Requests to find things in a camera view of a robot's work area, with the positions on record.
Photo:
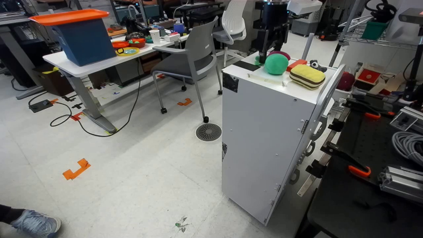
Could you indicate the grey side desk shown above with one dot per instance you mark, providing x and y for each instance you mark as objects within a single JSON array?
[{"x": 14, "y": 44}]

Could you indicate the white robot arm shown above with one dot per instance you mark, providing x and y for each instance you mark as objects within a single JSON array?
[{"x": 305, "y": 7}]

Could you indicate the orange tray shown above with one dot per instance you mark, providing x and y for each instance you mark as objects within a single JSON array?
[{"x": 130, "y": 43}]

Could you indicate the black tape patch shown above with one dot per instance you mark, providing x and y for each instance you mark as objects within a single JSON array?
[{"x": 247, "y": 67}]

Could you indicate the white toy kitchen cabinet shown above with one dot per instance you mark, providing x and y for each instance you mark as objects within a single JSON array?
[{"x": 265, "y": 141}]

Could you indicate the black power adapter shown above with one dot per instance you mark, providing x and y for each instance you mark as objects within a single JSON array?
[{"x": 40, "y": 106}]

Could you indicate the grey metal pole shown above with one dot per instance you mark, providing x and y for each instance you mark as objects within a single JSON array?
[{"x": 307, "y": 48}]

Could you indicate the black camera stand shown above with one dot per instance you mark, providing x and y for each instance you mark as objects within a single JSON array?
[{"x": 415, "y": 57}]

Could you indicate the round grey floor outlet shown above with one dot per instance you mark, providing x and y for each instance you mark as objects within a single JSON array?
[{"x": 208, "y": 133}]

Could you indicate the grey blue sneaker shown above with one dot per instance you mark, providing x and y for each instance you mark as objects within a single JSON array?
[{"x": 35, "y": 224}]

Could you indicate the red box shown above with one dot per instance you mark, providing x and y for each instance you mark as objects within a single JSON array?
[{"x": 368, "y": 76}]

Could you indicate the white desk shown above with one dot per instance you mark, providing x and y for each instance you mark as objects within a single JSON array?
[{"x": 97, "y": 61}]

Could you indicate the white office chair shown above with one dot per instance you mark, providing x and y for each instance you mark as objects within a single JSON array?
[{"x": 233, "y": 27}]

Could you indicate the black clamp foot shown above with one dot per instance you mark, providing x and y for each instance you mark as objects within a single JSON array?
[
  {"x": 338, "y": 125},
  {"x": 317, "y": 169}
]

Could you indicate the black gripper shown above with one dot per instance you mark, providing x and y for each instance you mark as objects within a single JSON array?
[{"x": 274, "y": 22}]

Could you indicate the green round plushy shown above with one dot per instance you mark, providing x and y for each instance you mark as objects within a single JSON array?
[{"x": 277, "y": 64}]

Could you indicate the orange bin lid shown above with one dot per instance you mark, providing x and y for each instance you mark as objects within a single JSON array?
[{"x": 71, "y": 16}]

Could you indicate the silver metal bracket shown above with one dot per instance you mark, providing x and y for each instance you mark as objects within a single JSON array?
[{"x": 408, "y": 120}]

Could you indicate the yellow sponge block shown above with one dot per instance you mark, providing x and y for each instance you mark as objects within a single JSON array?
[{"x": 307, "y": 76}]

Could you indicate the yellow green plate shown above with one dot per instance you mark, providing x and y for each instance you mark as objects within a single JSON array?
[{"x": 128, "y": 52}]

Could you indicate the grey wheeled office chair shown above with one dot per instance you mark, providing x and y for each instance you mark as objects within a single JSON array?
[{"x": 194, "y": 61}]

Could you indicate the silver aluminium rail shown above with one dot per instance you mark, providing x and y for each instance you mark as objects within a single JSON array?
[{"x": 401, "y": 183}]

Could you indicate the blue storage bin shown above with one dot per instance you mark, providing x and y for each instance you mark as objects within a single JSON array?
[{"x": 84, "y": 42}]

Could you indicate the white paper cup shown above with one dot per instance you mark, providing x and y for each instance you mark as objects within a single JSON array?
[{"x": 155, "y": 36}]

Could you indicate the orange floor bracket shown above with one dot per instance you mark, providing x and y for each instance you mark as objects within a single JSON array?
[{"x": 76, "y": 170}]

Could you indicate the dark red round object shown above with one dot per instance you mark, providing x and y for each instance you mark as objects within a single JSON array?
[{"x": 346, "y": 81}]

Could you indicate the green box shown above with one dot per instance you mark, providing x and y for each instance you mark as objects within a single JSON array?
[{"x": 375, "y": 30}]

